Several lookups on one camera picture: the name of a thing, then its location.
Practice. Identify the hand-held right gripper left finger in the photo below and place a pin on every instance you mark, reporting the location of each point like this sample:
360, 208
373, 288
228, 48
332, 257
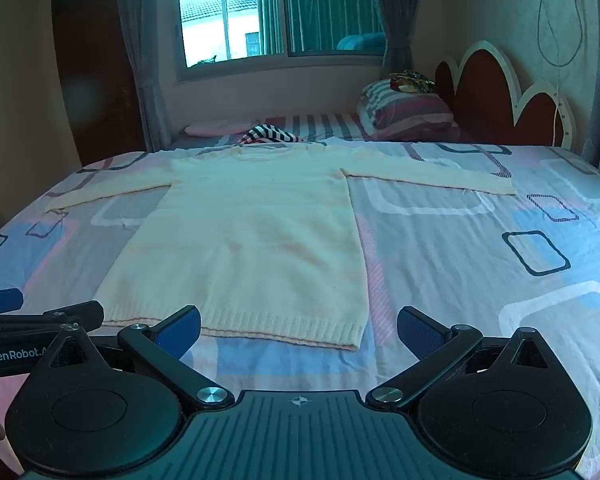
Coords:
180, 331

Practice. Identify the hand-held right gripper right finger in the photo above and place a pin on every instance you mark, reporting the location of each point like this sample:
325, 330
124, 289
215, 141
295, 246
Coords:
420, 332

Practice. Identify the cream knit sweater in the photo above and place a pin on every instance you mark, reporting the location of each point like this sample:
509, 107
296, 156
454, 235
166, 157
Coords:
250, 240

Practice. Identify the pastel square-patterned blanket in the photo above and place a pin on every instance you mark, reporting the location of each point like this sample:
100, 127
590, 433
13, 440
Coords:
480, 240

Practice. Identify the pink flat cushion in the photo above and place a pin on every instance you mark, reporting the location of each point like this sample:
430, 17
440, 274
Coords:
215, 127

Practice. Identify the black white red striped garment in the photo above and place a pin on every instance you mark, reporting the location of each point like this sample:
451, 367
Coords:
270, 133

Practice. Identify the striped pink pillow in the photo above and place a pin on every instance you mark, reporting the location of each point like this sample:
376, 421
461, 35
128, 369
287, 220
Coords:
405, 112

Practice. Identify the pink grey striped bed sheet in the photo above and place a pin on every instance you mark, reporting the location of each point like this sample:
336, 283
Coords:
325, 127

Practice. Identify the dark brown wooden wardrobe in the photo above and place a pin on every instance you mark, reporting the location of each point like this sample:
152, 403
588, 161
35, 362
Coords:
100, 85

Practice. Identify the red white scalloped headboard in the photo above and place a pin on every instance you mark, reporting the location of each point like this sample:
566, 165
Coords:
485, 95

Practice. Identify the colourful cloth bundle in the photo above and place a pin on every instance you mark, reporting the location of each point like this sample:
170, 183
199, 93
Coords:
411, 81

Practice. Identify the grey sheer curtain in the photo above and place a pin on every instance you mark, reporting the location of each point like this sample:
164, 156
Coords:
395, 15
145, 50

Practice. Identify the window with teal frame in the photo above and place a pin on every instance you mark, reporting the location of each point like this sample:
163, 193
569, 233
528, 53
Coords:
260, 15

